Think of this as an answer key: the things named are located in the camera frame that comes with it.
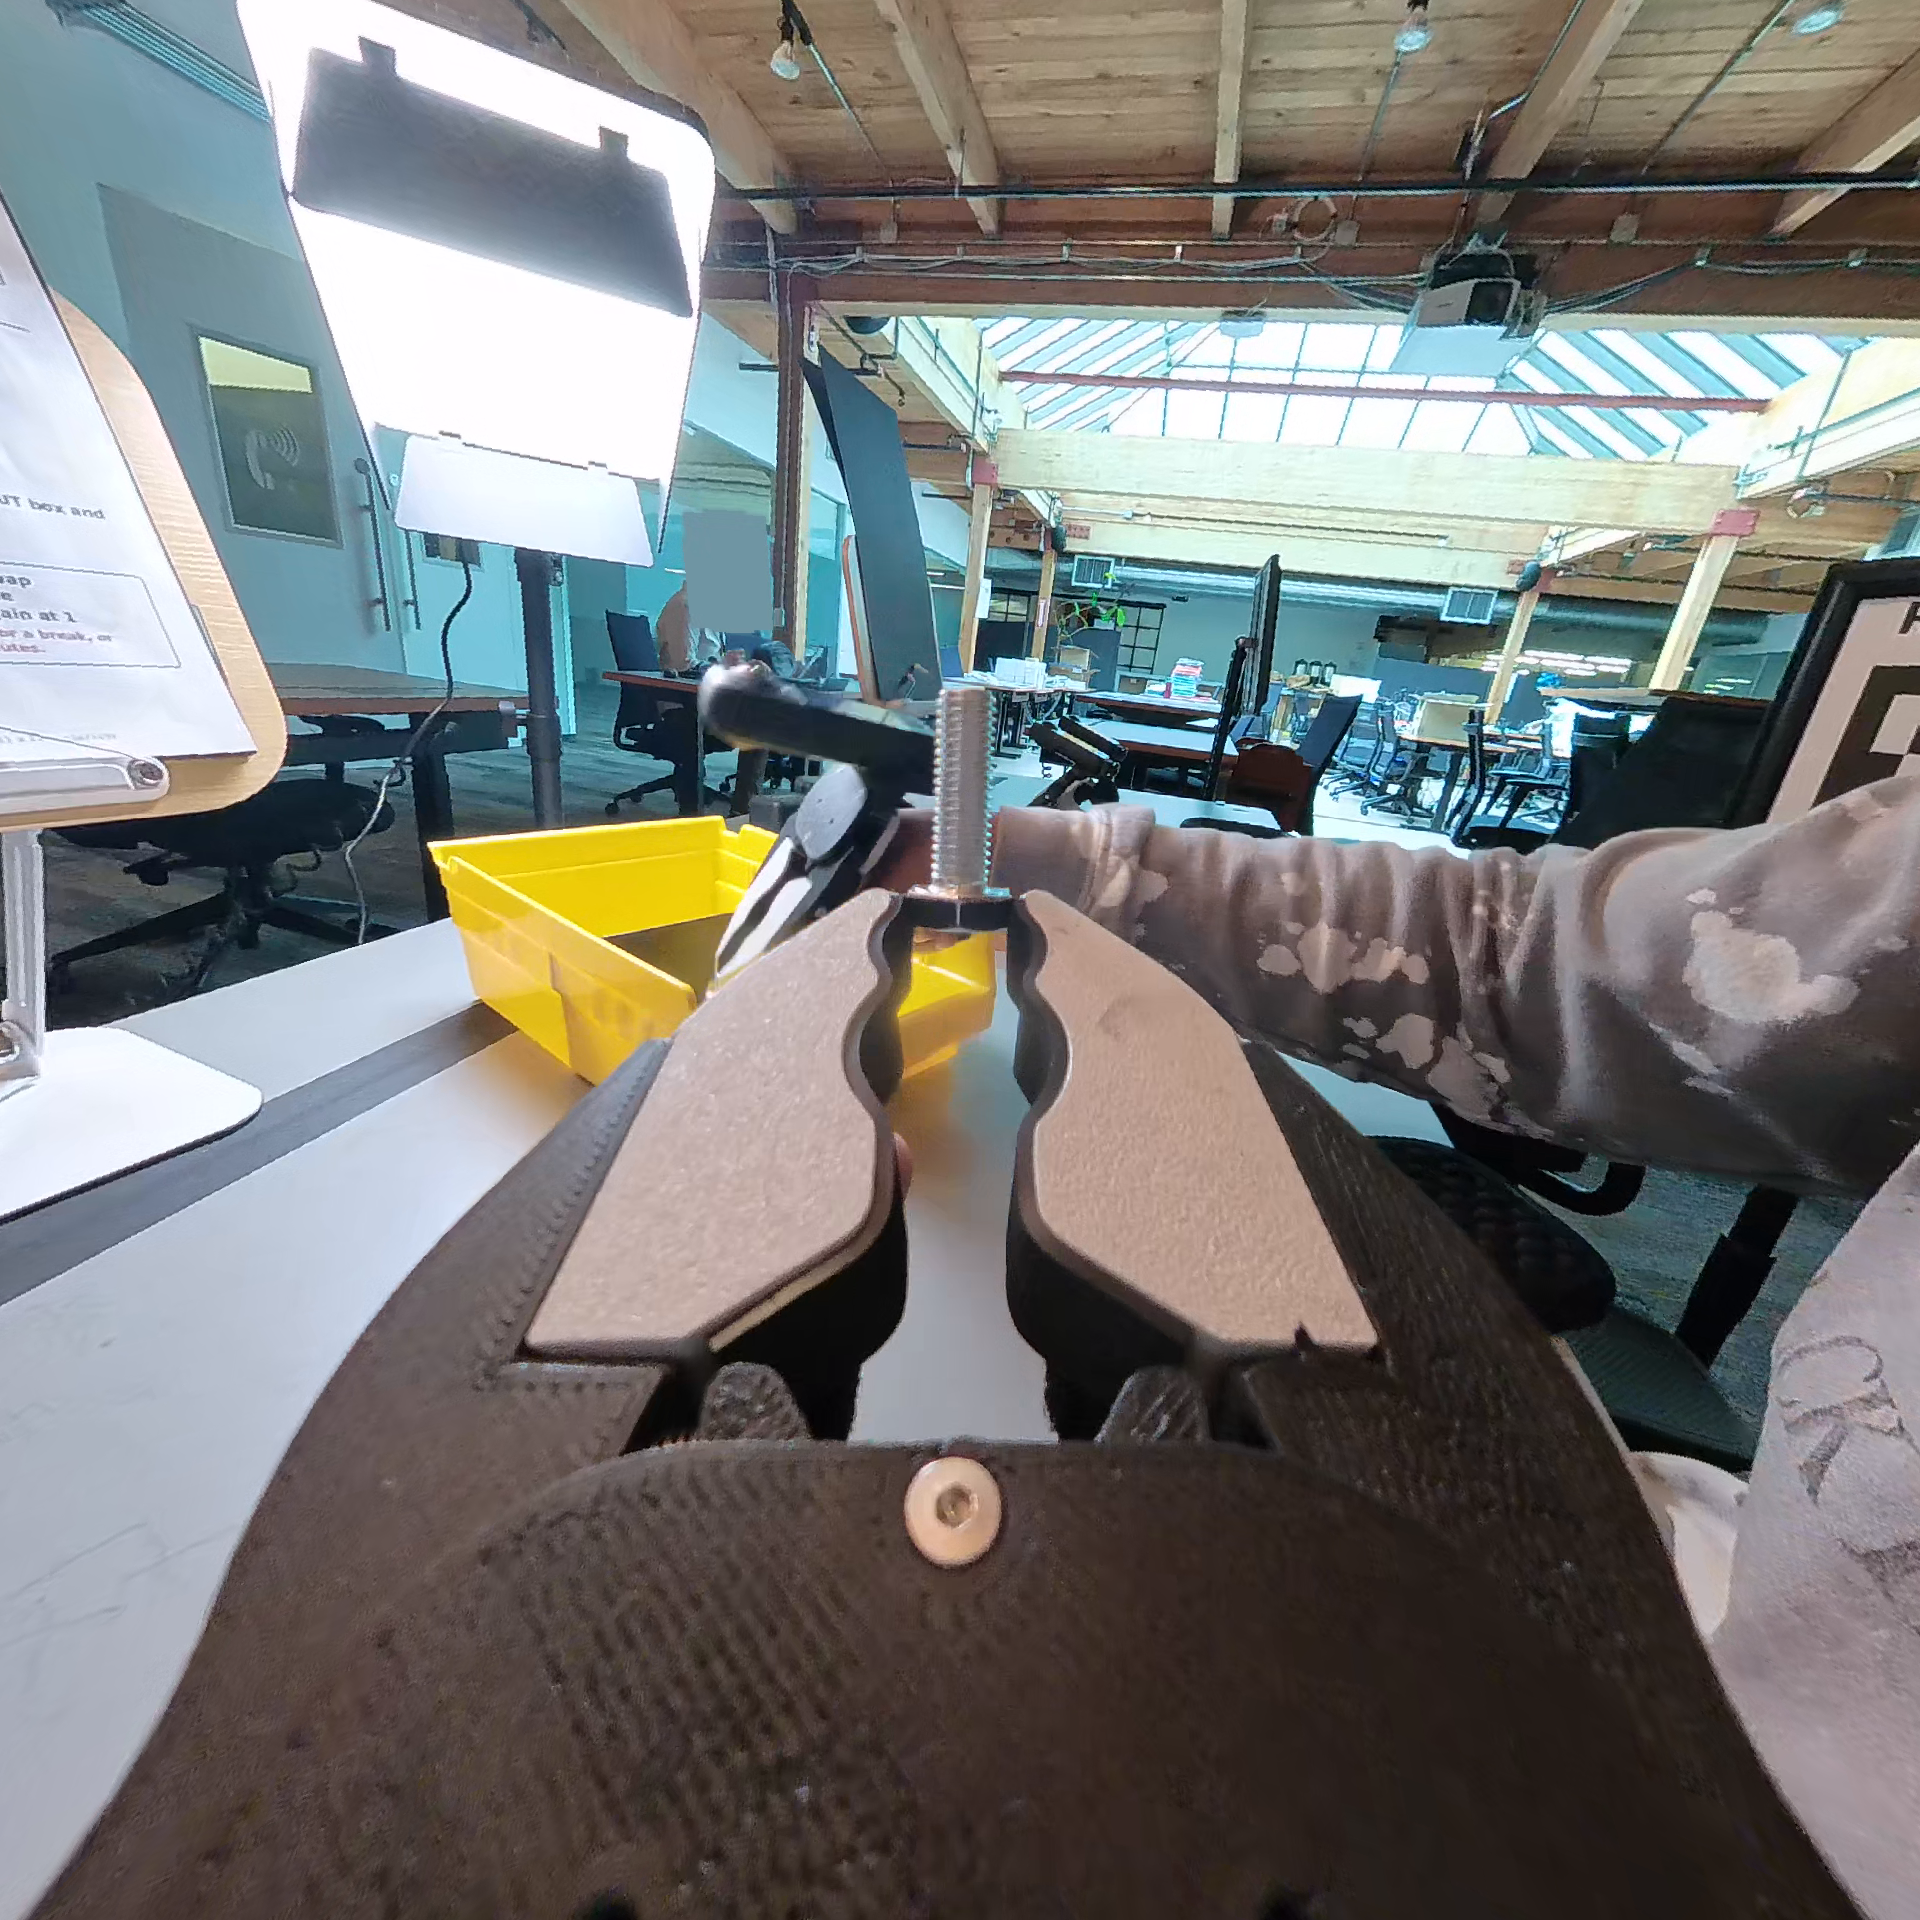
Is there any black and white marker board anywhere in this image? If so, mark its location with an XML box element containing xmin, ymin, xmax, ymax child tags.
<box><xmin>1725</xmin><ymin>558</ymin><xmax>1920</xmax><ymax>828</ymax></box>

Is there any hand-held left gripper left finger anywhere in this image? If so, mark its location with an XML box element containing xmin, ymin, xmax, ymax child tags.
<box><xmin>525</xmin><ymin>888</ymin><xmax>912</xmax><ymax>1403</ymax></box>

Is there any black light panel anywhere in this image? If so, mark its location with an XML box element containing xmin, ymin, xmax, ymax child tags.
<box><xmin>237</xmin><ymin>0</ymin><xmax>720</xmax><ymax>483</ymax></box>

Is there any person's right forearm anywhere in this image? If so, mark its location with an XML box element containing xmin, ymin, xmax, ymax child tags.
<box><xmin>991</xmin><ymin>773</ymin><xmax>1920</xmax><ymax>1203</ymax></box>

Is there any brown office desk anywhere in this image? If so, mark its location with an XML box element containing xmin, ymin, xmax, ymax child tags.
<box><xmin>269</xmin><ymin>668</ymin><xmax>528</xmax><ymax>923</ymax></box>
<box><xmin>599</xmin><ymin>668</ymin><xmax>812</xmax><ymax>817</ymax></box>

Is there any black office chair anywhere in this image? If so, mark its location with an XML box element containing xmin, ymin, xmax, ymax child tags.
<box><xmin>1464</xmin><ymin>697</ymin><xmax>1771</xmax><ymax>848</ymax></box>
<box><xmin>47</xmin><ymin>776</ymin><xmax>395</xmax><ymax>992</ymax></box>

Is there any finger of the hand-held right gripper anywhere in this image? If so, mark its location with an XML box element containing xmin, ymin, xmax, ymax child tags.
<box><xmin>711</xmin><ymin>768</ymin><xmax>906</xmax><ymax>988</ymax></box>

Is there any steel hex bolt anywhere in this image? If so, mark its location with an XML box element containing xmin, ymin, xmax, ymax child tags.
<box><xmin>901</xmin><ymin>691</ymin><xmax>1010</xmax><ymax>950</ymax></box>

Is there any black and white gripper tool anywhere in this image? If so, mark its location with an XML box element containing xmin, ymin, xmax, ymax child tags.
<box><xmin>1026</xmin><ymin>717</ymin><xmax>1127</xmax><ymax>811</ymax></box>

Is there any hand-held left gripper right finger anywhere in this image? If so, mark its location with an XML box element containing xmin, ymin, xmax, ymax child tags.
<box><xmin>1008</xmin><ymin>888</ymin><xmax>1383</xmax><ymax>1403</ymax></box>

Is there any black bin divider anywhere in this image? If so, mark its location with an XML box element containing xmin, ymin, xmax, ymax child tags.
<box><xmin>616</xmin><ymin>915</ymin><xmax>746</xmax><ymax>992</ymax></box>

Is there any wooden clipboard board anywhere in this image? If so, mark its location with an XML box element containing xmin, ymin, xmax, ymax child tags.
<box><xmin>0</xmin><ymin>188</ymin><xmax>291</xmax><ymax>833</ymax></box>

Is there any yellow plastic bin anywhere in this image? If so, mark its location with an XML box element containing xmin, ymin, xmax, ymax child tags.
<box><xmin>427</xmin><ymin>813</ymin><xmax>999</xmax><ymax>1086</ymax></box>

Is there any person's spattered grey sweatshirt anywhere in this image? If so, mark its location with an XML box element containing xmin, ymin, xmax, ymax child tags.
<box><xmin>1711</xmin><ymin>1153</ymin><xmax>1920</xmax><ymax>1920</ymax></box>

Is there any ceiling projector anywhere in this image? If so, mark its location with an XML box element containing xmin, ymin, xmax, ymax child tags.
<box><xmin>1392</xmin><ymin>251</ymin><xmax>1548</xmax><ymax>377</ymax></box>

